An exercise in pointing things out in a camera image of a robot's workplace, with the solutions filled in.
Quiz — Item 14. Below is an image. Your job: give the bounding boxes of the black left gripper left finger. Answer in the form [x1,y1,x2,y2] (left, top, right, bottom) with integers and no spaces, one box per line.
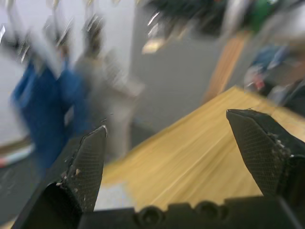
[14,125,108,229]

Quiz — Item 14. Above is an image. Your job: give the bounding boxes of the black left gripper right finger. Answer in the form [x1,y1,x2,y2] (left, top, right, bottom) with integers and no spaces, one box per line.
[225,108,305,208]

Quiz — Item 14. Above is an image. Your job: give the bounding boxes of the hanging clip hanger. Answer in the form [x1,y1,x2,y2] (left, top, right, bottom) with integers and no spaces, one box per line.
[0,0,134,65]

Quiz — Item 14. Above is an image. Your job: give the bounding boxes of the blue sock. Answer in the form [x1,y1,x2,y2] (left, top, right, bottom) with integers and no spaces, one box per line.
[10,58,90,167]

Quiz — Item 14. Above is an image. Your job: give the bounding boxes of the grey sock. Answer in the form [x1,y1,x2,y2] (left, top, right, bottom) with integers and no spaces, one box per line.
[75,49,146,160]

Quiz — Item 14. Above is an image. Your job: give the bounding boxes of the wooden table leg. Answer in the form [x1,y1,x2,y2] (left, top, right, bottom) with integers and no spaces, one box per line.
[202,32,251,103]

